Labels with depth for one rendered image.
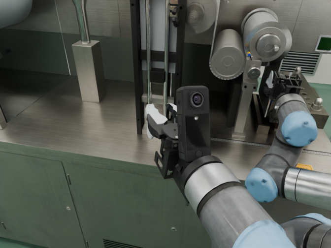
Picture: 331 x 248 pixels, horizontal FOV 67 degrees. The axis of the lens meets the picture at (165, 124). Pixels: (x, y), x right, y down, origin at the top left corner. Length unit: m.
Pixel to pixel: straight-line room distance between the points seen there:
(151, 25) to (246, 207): 0.65
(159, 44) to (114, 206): 0.69
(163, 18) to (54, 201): 0.92
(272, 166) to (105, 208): 0.77
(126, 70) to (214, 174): 1.13
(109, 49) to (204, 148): 1.09
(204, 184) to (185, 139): 0.07
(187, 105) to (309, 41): 1.01
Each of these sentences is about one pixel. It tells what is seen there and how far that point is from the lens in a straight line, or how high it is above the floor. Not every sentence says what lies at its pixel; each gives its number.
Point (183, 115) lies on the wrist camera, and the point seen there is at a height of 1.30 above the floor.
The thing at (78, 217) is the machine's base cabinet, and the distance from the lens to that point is 1.32.
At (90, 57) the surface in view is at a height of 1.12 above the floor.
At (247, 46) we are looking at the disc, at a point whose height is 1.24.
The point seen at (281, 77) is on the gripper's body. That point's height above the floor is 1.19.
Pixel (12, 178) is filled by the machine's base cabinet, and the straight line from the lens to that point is 1.31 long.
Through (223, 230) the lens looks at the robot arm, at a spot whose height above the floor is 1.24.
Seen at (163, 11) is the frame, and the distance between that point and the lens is 0.82.
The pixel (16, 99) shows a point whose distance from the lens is 1.24.
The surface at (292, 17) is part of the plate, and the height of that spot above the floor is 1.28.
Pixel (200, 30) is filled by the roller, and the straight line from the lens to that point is 0.92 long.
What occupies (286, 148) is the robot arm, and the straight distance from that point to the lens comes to 0.71.
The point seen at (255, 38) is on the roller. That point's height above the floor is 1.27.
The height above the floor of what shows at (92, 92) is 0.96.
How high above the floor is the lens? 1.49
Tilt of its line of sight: 34 degrees down
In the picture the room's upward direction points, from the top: 1 degrees clockwise
